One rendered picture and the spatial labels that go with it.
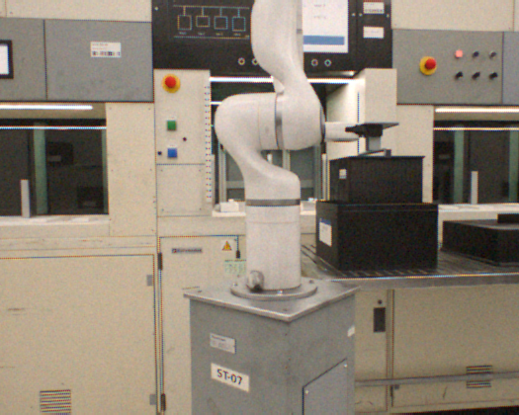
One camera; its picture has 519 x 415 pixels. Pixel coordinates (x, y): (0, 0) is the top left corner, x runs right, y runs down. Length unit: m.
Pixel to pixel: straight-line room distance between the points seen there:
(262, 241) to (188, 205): 0.77
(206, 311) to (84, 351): 0.92
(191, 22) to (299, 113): 0.91
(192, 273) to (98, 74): 0.78
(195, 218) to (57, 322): 0.61
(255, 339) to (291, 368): 0.09
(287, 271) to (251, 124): 0.31
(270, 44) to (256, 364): 0.64
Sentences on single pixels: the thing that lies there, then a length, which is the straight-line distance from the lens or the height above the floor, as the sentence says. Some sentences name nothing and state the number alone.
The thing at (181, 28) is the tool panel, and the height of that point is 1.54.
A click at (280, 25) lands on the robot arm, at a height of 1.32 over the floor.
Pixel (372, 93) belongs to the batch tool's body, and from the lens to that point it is 1.73.
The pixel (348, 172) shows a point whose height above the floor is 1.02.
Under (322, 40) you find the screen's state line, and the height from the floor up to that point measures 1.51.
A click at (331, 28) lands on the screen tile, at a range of 1.80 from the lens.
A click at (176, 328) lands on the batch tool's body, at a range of 1.74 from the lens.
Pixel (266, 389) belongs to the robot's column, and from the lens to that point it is 0.90.
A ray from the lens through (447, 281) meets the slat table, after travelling 1.20.
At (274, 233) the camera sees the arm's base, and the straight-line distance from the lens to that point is 0.92.
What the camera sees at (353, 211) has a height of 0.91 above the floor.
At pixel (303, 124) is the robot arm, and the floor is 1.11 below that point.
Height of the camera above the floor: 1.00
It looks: 3 degrees down
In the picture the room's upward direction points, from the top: 1 degrees counter-clockwise
